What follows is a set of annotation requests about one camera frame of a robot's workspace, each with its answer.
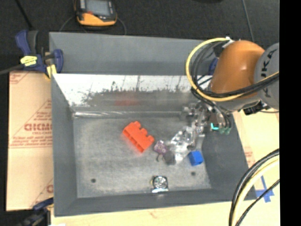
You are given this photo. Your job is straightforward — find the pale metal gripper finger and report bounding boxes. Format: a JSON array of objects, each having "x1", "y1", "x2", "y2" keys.
[
  {"x1": 175, "y1": 126, "x2": 197, "y2": 142},
  {"x1": 187, "y1": 126, "x2": 206, "y2": 150}
]

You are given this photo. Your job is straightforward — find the clear crinkled plastic piece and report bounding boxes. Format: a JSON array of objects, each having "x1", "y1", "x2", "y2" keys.
[{"x1": 164, "y1": 129, "x2": 198, "y2": 163}]

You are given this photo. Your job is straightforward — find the blue cube block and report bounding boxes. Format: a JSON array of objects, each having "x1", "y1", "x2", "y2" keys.
[{"x1": 187, "y1": 150, "x2": 205, "y2": 167}]

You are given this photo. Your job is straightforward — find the small purple flat piece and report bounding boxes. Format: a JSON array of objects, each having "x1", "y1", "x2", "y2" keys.
[{"x1": 153, "y1": 140, "x2": 168, "y2": 154}]

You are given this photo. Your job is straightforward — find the orange toy brick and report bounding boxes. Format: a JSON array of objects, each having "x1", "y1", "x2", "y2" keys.
[{"x1": 122, "y1": 121, "x2": 156, "y2": 153}]

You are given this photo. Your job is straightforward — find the shiny round metal tin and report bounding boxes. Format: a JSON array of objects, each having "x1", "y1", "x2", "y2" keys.
[{"x1": 150, "y1": 175, "x2": 170, "y2": 194}]

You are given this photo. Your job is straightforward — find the grey metal bin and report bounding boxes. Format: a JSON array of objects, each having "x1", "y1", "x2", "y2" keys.
[{"x1": 48, "y1": 32, "x2": 250, "y2": 216}]

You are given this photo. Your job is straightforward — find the brown cardboard board, red print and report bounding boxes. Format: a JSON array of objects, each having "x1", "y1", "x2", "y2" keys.
[{"x1": 5, "y1": 70, "x2": 54, "y2": 212}]

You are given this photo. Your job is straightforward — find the black cylinder on white bracket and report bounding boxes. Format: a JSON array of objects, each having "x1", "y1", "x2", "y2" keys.
[{"x1": 243, "y1": 100, "x2": 269, "y2": 115}]

